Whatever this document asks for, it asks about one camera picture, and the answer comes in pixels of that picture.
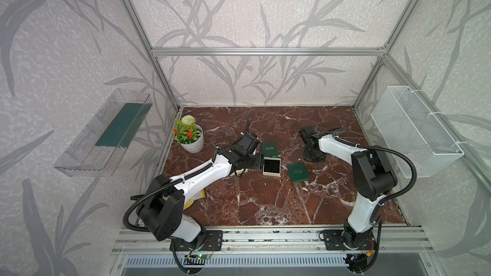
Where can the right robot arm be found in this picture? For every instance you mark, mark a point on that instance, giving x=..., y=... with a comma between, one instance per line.
x=373, y=174

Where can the pink object in basket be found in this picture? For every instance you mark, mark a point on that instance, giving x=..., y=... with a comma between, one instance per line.
x=411, y=159

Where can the clear plastic wall tray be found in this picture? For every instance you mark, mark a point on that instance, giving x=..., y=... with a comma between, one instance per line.
x=99, y=148

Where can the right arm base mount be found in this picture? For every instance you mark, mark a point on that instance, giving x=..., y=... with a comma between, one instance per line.
x=337, y=239

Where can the white wire mesh basket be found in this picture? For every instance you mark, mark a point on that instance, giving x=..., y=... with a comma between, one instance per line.
x=411, y=128

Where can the green jewelry box far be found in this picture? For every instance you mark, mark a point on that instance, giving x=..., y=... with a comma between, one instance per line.
x=269, y=149

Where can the cream box base black insert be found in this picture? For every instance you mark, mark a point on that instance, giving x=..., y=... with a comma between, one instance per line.
x=271, y=167

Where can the green jewelry box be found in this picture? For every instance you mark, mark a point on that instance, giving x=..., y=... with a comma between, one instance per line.
x=298, y=172
x=269, y=149

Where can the yellow paper tag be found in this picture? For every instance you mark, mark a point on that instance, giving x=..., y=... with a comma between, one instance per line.
x=199, y=195

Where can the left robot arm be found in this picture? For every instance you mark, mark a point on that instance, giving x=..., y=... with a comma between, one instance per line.
x=160, y=210

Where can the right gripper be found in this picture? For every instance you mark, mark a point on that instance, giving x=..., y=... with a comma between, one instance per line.
x=319, y=160

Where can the potted flower plant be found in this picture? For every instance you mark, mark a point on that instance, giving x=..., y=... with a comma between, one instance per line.
x=188, y=134

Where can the green jewelry box near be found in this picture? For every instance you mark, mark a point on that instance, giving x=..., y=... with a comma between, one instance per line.
x=298, y=172

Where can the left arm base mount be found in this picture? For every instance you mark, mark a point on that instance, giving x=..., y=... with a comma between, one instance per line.
x=210, y=240

